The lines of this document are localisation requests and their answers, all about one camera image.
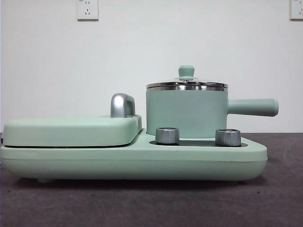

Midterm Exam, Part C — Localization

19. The glass pot lid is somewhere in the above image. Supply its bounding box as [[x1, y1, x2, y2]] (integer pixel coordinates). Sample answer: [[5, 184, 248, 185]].
[[146, 65, 228, 88]]

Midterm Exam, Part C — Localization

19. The white wall socket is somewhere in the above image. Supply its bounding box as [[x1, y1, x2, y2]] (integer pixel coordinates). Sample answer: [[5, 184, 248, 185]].
[[290, 0, 303, 20], [77, 0, 99, 20]]

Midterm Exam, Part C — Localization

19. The silver control knob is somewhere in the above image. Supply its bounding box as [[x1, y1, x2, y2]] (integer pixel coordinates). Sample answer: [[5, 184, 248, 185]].
[[215, 129, 241, 146], [155, 127, 180, 144]]

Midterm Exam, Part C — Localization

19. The grey felt table cloth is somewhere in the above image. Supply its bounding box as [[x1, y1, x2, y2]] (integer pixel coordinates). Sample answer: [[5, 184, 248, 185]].
[[0, 132, 303, 227]]

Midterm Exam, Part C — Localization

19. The mint green breakfast machine base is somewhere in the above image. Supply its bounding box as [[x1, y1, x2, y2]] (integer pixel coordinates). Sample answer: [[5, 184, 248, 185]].
[[0, 129, 268, 184]]

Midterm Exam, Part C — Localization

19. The green griddle lid, silver handle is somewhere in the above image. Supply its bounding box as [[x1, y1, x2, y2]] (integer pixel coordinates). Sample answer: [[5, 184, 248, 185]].
[[1, 93, 143, 146]]

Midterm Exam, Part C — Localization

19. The mint green handled pot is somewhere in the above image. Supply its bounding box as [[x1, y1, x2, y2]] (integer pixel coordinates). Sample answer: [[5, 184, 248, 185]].
[[145, 85, 279, 140]]

